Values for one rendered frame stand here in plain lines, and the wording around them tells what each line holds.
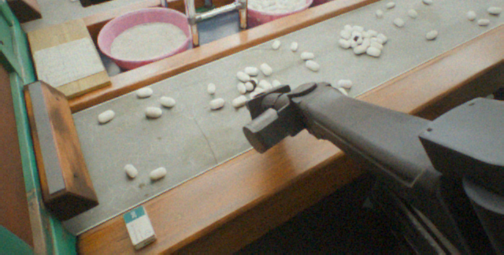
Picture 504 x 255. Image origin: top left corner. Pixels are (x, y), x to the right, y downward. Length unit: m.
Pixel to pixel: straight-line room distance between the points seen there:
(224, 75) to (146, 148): 0.28
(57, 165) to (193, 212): 0.23
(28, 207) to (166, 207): 0.20
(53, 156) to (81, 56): 0.39
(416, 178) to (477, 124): 0.05
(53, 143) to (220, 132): 0.32
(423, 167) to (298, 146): 0.47
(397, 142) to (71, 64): 0.81
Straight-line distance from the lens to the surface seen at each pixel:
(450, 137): 0.18
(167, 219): 0.60
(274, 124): 0.52
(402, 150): 0.25
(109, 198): 0.68
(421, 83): 0.89
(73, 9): 1.26
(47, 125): 0.67
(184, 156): 0.69
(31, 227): 0.54
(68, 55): 0.97
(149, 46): 0.99
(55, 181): 0.59
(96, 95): 0.84
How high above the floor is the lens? 1.30
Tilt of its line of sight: 48 degrees down
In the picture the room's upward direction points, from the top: straight up
